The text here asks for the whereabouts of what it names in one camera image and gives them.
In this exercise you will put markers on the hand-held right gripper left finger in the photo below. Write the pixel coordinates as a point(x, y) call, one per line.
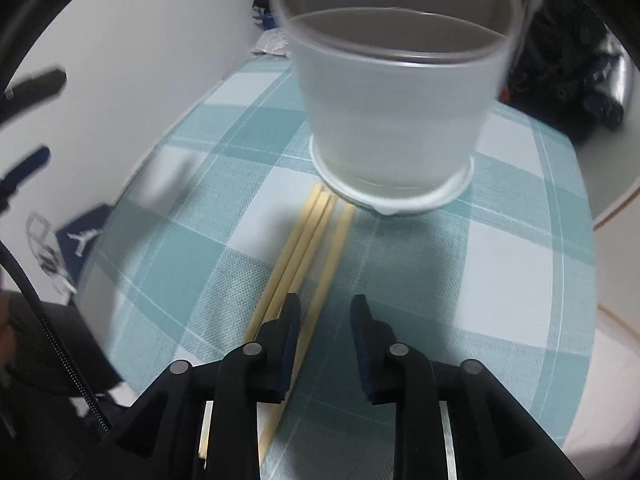
point(292, 332)

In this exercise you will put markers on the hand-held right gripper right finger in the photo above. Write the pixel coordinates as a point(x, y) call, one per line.
point(361, 340)

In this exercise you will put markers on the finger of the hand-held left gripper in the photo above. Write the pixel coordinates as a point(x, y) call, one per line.
point(27, 166)
point(35, 84)

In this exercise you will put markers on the wooden chopstick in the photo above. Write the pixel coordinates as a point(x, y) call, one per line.
point(331, 260)
point(293, 240)
point(303, 240)
point(312, 240)

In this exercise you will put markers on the white plastic cup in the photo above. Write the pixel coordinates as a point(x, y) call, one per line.
point(390, 110)

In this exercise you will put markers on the navy item with white logo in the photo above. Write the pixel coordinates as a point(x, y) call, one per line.
point(80, 240)

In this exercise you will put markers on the white printed plastic bag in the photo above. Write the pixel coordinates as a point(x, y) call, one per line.
point(47, 255)

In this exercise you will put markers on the teal checkered tablecloth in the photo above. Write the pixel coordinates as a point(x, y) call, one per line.
point(450, 270)

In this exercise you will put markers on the white plastic parcel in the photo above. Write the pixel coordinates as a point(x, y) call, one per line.
point(272, 42)

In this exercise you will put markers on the small orange object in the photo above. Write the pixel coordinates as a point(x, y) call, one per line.
point(503, 95)

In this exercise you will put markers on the black hanging garment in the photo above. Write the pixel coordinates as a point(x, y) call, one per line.
point(555, 70)

